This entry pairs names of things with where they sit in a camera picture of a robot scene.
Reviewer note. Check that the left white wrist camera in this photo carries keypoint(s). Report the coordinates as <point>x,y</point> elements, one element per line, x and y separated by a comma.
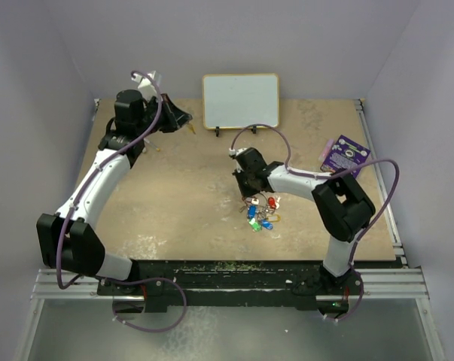
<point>148,84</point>

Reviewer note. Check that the yellow tipped pen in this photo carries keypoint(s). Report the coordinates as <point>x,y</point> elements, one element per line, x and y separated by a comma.
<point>151,144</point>

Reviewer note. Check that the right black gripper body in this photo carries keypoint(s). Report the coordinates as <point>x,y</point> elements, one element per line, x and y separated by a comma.
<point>245,184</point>

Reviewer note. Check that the yellow tag key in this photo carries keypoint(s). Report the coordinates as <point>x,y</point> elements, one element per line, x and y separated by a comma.
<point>191,128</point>

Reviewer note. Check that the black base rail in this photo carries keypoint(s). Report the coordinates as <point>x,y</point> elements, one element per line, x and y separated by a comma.
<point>303,285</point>

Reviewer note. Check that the small whiteboard on stand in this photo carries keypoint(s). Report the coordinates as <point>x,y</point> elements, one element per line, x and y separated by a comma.
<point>235,101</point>

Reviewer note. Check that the keyring with coloured key tags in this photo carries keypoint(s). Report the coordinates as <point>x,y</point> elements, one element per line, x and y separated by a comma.
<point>261,211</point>

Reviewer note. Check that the purple card package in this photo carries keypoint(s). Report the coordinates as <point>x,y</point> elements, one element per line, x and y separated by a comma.
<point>344,153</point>

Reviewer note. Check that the aluminium frame rail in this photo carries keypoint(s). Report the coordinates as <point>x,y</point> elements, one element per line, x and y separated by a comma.
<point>46,286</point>

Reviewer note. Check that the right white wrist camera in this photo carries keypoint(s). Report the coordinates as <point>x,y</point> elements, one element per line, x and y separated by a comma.
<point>233,153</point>

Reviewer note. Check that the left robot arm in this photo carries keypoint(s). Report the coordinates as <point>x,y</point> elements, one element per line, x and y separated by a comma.
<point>67,238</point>

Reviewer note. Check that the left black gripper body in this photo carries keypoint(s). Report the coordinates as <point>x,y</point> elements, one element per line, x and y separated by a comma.
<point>165,121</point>

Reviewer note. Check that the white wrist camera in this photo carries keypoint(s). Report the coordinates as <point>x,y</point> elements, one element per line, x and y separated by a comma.
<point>148,84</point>
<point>233,153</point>

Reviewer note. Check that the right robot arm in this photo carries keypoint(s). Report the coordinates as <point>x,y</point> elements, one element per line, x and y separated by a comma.
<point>344,208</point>

